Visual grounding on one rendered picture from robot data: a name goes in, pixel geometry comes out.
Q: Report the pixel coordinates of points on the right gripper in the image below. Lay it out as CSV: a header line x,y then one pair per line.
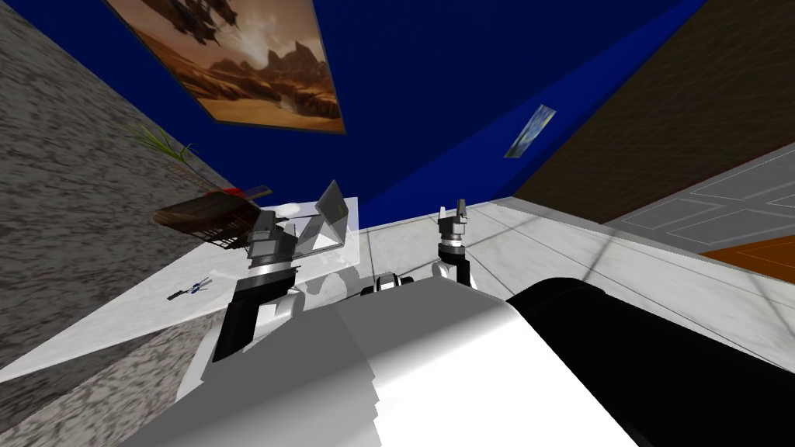
x,y
451,228

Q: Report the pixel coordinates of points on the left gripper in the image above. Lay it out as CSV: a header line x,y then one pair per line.
x,y
268,241

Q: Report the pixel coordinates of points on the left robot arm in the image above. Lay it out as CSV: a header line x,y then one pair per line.
x,y
248,316

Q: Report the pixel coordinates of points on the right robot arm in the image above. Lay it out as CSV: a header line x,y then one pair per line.
x,y
652,366

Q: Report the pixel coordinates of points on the dark brown wicker basket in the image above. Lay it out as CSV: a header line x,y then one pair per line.
x,y
208,217

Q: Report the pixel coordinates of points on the grey laptop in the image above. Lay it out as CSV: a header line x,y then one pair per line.
x,y
332,208

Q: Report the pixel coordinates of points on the black and blue pen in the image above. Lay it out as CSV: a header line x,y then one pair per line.
x,y
189,290

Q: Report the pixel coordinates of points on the green plant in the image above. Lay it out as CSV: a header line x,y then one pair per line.
x,y
163,144

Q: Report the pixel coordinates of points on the white table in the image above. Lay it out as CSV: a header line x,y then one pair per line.
x,y
124,316

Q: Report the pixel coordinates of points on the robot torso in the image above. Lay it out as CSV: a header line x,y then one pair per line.
x,y
385,372

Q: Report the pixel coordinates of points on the brown desert landscape painting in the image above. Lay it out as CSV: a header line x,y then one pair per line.
x,y
248,62

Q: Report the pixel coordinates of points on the grey panelled door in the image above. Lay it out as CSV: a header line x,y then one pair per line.
x,y
733,205

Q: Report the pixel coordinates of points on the orange-brown wooden door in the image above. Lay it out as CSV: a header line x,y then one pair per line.
x,y
761,256

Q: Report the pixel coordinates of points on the small blue wall picture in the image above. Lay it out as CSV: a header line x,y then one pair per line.
x,y
531,131

